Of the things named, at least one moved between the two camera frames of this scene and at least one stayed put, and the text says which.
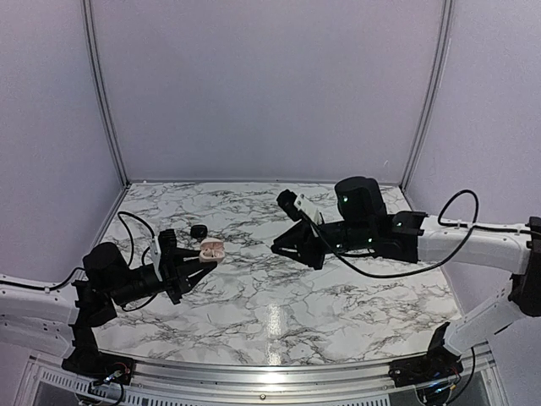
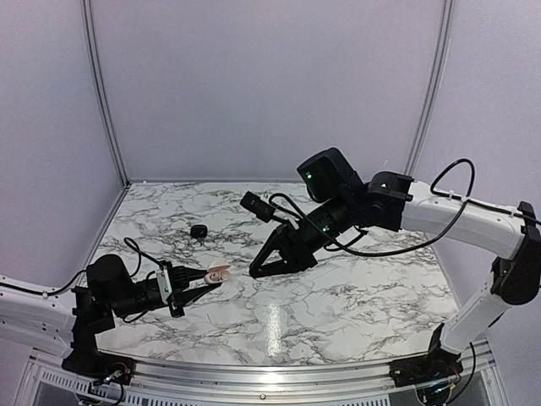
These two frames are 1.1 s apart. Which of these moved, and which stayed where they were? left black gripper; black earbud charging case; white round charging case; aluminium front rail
Moved: white round charging case; left black gripper
Stayed: aluminium front rail; black earbud charging case
